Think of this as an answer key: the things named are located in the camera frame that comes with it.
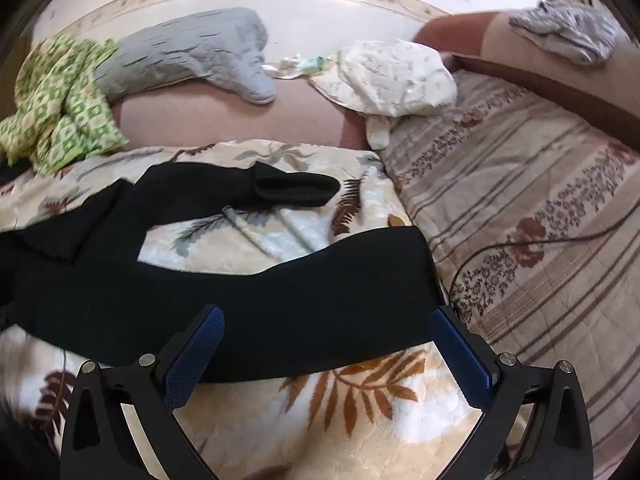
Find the green patterned quilt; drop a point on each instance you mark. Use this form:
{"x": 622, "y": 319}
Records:
{"x": 60, "y": 105}

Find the striped floral bedsheet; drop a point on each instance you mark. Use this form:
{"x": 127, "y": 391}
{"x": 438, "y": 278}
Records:
{"x": 525, "y": 170}

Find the grey quilted pillow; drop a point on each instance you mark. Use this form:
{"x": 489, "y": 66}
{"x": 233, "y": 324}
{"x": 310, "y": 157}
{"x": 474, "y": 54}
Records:
{"x": 200, "y": 50}

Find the grey white crumpled cloth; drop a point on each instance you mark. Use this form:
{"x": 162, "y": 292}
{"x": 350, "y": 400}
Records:
{"x": 565, "y": 30}

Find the black pants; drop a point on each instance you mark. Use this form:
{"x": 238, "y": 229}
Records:
{"x": 300, "y": 310}

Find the pink bed sheet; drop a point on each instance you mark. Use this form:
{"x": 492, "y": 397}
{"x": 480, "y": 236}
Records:
{"x": 225, "y": 115}

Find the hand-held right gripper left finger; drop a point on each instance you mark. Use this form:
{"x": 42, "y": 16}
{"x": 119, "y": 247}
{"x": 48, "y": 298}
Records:
{"x": 192, "y": 360}

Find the brown sofa armrest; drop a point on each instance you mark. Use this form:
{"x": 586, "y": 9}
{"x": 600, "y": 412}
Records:
{"x": 500, "y": 45}

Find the white floral pillow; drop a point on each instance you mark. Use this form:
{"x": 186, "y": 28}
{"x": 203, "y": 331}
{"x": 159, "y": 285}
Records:
{"x": 395, "y": 80}

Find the small white green cloth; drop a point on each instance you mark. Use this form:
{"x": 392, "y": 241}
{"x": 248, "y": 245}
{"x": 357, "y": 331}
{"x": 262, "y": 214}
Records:
{"x": 300, "y": 64}

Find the dark cloth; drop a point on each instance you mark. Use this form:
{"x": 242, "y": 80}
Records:
{"x": 12, "y": 170}

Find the leaf print fleece blanket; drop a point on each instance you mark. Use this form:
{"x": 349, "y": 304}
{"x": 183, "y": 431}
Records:
{"x": 350, "y": 410}

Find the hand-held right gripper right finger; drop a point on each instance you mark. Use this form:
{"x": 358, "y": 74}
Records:
{"x": 462, "y": 355}

